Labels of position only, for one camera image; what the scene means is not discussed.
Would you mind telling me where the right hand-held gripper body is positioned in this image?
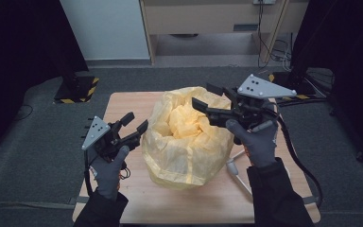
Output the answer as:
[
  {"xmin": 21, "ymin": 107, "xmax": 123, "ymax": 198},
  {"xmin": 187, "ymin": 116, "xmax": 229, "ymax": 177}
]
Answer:
[{"xmin": 229, "ymin": 73, "xmax": 298, "ymax": 132}]

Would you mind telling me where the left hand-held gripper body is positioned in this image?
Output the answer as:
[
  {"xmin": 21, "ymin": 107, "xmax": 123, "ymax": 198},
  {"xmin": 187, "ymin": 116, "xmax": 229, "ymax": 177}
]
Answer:
[{"xmin": 81, "ymin": 114, "xmax": 130, "ymax": 163}]

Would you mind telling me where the person's left hand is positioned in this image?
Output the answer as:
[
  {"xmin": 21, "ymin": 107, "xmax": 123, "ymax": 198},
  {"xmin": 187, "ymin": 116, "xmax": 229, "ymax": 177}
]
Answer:
[{"xmin": 89, "ymin": 145, "xmax": 130, "ymax": 201}]

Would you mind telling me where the person's right hand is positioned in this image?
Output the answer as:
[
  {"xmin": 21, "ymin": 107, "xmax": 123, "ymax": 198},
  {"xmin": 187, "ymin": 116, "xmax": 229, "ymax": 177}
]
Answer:
[{"xmin": 225, "ymin": 118, "xmax": 280, "ymax": 168}]

